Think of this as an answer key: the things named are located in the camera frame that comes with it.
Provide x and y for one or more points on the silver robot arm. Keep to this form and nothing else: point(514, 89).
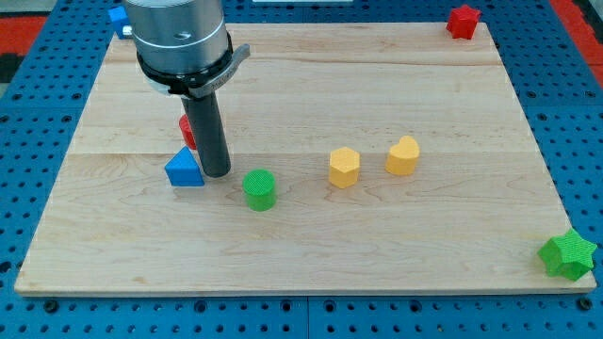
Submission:
point(183, 46)

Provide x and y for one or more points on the blue triangle block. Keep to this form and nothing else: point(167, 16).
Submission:
point(183, 170)

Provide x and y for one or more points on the yellow hexagon block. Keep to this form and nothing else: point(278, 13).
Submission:
point(344, 167)

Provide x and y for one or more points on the green cylinder block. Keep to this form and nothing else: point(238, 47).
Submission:
point(259, 187)

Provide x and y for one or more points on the wooden board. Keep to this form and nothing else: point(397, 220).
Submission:
point(468, 221)

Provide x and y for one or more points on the yellow heart block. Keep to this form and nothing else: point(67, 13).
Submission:
point(403, 157)

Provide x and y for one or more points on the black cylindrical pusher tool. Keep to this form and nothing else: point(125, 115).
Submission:
point(204, 119)

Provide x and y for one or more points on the red cylinder block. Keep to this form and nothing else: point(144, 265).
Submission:
point(186, 132)

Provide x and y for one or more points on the red star block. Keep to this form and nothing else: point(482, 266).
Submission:
point(463, 21)

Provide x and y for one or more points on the blue cube block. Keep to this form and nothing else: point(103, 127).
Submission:
point(120, 22)

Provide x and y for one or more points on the green star block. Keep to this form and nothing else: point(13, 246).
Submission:
point(568, 255)

